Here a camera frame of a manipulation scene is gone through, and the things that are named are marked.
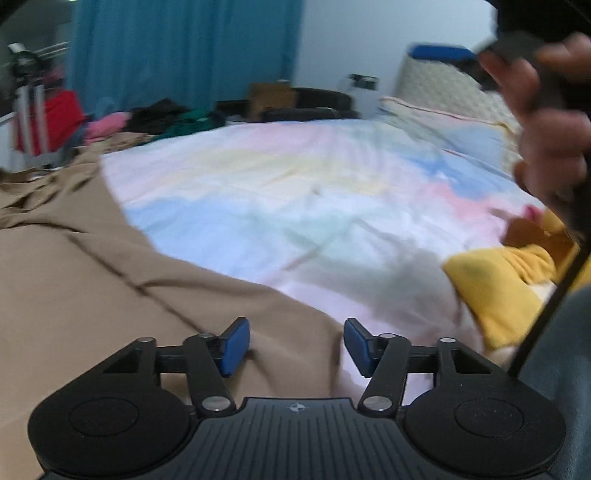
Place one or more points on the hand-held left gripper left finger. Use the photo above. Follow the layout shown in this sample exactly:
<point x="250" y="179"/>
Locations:
<point x="235" y="347"/>

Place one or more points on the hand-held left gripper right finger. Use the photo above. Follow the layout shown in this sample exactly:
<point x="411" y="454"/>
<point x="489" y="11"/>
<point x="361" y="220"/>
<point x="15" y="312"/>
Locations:
<point x="360" y="350"/>

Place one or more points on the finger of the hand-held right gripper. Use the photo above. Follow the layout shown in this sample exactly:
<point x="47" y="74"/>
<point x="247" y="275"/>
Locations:
<point x="443" y="51"/>

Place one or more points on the tan garment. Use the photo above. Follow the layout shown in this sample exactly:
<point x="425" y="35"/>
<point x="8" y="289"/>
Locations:
<point x="92" y="277"/>

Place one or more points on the person's right hand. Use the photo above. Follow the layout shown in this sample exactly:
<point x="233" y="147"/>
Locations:
<point x="554" y="157"/>

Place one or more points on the beige patterned cushion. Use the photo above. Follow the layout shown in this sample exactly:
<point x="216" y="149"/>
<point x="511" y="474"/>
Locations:
<point x="438" y="81"/>

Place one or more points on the pastel pillow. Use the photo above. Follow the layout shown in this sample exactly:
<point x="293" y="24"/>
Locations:
<point x="452" y="134"/>

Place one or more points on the black sofa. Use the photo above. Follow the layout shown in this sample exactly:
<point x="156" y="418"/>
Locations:
<point x="323" y="104"/>

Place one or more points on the yellow cloth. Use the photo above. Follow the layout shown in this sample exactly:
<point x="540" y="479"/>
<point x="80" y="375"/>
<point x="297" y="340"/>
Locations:
<point x="498" y="286"/>

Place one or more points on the pastel tie-dye bed sheet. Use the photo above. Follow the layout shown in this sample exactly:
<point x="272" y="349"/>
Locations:
<point x="277" y="184"/>

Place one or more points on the brown paper bag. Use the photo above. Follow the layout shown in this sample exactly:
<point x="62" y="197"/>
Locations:
<point x="272" y="99"/>

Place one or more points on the person's grey blue clothing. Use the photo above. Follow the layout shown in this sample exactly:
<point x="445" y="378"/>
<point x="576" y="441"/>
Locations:
<point x="568" y="378"/>

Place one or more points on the green cloth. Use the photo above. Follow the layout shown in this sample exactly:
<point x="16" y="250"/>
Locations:
<point x="194" y="120"/>

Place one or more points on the black cloth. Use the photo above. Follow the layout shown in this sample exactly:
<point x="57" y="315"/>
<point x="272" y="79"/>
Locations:
<point x="157" y="113"/>

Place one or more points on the pink cloth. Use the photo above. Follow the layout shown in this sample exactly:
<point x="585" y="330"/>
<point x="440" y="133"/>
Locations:
<point x="106" y="125"/>

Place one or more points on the wide blue curtain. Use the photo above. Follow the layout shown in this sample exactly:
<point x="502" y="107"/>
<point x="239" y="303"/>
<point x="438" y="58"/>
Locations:
<point x="184" y="55"/>

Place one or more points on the red cloth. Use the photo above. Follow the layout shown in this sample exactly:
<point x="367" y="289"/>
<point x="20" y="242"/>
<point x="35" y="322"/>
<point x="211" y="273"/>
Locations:
<point x="64" y="115"/>

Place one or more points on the garment steamer stand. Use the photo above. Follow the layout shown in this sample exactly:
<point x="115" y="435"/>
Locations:
<point x="27" y="106"/>

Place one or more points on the dark window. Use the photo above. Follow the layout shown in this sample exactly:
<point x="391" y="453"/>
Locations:
<point x="55" y="27"/>

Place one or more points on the wall outlet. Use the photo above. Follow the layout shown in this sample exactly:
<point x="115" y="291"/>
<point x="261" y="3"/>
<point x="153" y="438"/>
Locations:
<point x="364" y="82"/>

